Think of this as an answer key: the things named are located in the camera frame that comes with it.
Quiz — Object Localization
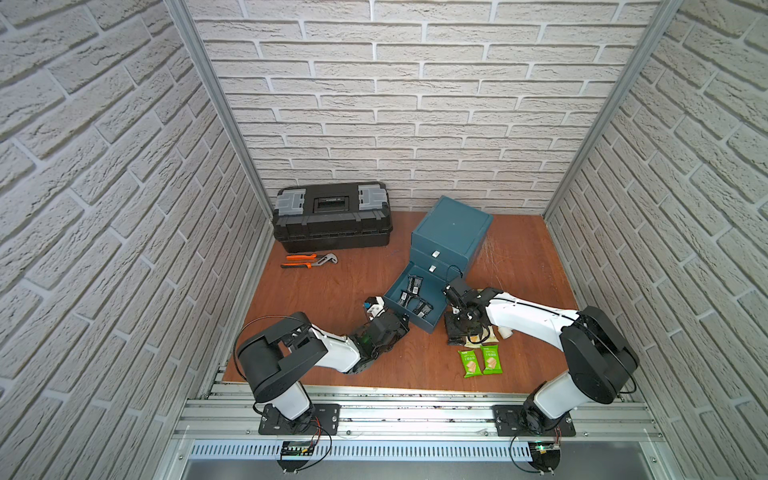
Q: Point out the green cookie packet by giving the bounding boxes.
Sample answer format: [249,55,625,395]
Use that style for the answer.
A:
[459,350,483,378]
[481,344,503,375]

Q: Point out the teal drawer cabinet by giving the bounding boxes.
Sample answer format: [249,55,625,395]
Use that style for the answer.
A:
[410,196,493,281]

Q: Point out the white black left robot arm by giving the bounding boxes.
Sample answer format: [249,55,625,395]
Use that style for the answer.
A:
[233,309,409,421]

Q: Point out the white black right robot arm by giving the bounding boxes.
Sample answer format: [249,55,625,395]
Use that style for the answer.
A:
[443,277,639,435]

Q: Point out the white pipe elbow fitting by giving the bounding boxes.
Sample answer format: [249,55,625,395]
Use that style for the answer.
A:
[497,326,513,339]

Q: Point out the black plastic toolbox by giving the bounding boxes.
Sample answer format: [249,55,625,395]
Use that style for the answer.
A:
[272,181,393,253]

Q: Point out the left controller board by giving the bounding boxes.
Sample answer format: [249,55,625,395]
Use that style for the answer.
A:
[277,441,315,473]

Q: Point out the controller board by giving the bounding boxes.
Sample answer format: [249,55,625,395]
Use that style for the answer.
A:
[277,441,315,473]
[528,443,561,474]

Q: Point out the right controller board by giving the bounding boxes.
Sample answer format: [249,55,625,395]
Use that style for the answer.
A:
[528,443,561,474]

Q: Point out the right aluminium corner profile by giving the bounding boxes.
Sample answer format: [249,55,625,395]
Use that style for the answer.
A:
[542,0,683,222]

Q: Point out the aluminium corner profile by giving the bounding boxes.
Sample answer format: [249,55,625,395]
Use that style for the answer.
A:
[542,0,683,222]
[166,0,272,221]

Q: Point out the left aluminium corner profile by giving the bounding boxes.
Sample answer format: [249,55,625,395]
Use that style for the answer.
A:
[166,0,272,221]

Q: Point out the orange handled groove pliers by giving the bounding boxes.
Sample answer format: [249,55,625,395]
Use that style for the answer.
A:
[280,253,338,269]

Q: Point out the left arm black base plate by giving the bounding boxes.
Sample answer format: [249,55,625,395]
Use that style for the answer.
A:
[258,403,341,436]

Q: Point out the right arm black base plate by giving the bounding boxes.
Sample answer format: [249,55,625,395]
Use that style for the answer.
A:
[491,404,576,437]

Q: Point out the aluminium front rail frame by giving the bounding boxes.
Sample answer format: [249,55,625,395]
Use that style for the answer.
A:
[156,381,682,479]

